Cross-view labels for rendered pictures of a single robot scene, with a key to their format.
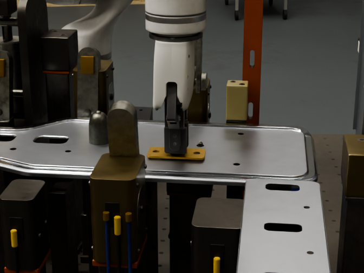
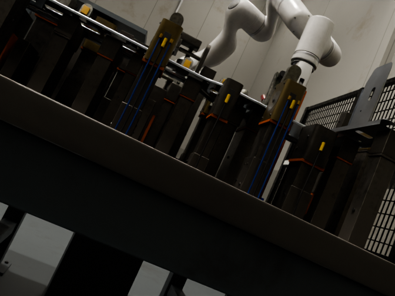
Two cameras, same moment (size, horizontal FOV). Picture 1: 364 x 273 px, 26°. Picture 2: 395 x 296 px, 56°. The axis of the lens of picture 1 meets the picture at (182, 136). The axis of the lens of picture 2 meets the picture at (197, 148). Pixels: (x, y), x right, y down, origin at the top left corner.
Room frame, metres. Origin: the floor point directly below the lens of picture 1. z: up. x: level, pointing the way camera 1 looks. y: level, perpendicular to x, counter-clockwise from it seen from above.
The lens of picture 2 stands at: (0.04, 0.47, 0.67)
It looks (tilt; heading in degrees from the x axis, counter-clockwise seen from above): 7 degrees up; 346
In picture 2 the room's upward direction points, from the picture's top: 25 degrees clockwise
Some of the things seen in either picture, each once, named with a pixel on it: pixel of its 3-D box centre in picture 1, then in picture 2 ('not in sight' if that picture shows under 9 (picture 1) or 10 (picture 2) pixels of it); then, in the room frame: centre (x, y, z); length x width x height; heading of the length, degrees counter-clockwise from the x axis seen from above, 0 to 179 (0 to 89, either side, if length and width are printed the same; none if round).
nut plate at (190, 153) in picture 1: (176, 150); not in sight; (1.08, 0.01, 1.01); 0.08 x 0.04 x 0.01; 83
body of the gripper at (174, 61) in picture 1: (176, 65); (297, 79); (1.08, 0.01, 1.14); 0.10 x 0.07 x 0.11; 173
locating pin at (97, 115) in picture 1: (99, 130); (241, 98); (1.14, 0.13, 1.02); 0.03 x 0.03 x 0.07
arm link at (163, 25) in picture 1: (175, 21); (304, 61); (1.08, 0.01, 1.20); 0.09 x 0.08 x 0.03; 173
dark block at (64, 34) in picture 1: (65, 144); (185, 120); (1.37, 0.22, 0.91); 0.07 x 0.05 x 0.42; 173
